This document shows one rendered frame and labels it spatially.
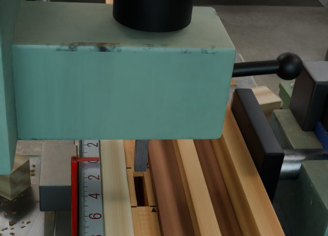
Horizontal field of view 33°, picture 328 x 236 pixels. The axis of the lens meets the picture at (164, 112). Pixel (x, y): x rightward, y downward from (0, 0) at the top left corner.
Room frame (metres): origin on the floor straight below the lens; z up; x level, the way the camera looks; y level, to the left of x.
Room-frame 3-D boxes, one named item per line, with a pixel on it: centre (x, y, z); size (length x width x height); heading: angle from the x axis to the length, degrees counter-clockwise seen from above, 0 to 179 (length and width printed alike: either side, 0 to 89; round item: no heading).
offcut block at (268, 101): (0.49, -0.09, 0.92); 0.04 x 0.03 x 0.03; 117
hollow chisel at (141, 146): (0.34, 0.01, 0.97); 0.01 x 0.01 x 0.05; 11
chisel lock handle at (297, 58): (0.35, -0.06, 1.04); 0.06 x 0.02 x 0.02; 101
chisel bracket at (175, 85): (0.33, 0.03, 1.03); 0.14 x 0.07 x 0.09; 101
